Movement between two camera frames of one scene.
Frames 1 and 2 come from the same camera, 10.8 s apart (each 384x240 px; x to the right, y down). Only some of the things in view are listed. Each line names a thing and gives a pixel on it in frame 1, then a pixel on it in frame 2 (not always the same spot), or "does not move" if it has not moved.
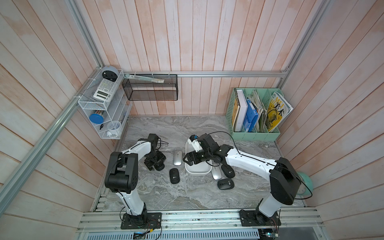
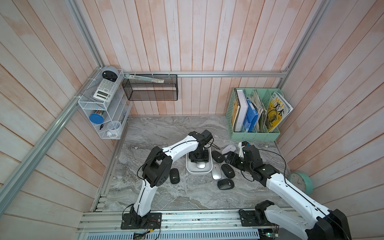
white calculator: [105, 90] does not move
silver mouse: [177, 160] to [200, 165]
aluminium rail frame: [203, 225] does not move
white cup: [113, 127] does not move
